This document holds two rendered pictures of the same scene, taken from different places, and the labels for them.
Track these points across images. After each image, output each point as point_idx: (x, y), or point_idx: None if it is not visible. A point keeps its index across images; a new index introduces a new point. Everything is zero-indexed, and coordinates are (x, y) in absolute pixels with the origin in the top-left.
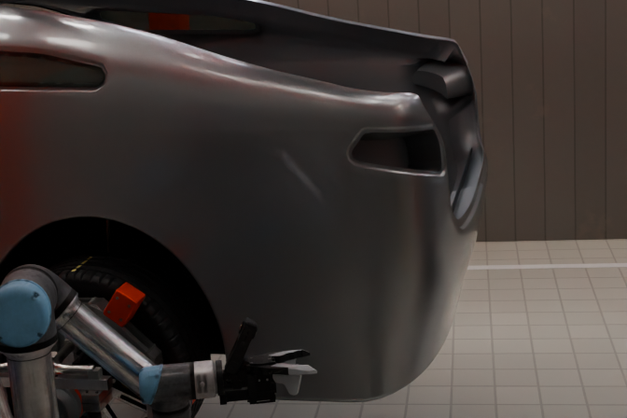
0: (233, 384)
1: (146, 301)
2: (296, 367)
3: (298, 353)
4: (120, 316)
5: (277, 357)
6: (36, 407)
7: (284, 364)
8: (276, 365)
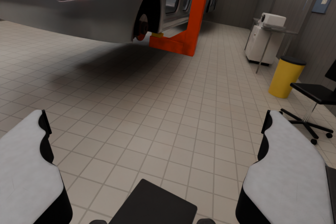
0: None
1: None
2: (306, 138)
3: (42, 128)
4: None
5: (57, 208)
6: None
7: (269, 176)
8: (297, 217)
